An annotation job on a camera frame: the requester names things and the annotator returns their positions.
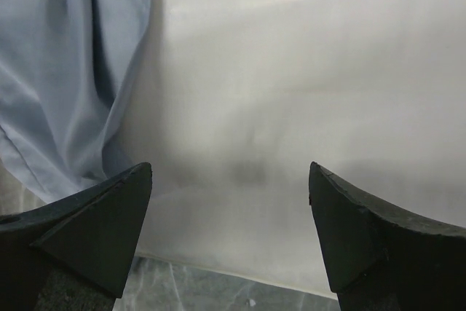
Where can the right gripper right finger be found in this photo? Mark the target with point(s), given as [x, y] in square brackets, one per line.
[379, 256]

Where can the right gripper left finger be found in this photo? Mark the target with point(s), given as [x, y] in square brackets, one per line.
[75, 253]

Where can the grey pillowcase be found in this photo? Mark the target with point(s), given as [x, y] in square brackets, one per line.
[67, 70]

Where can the beige pillow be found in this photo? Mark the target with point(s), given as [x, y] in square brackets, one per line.
[233, 99]

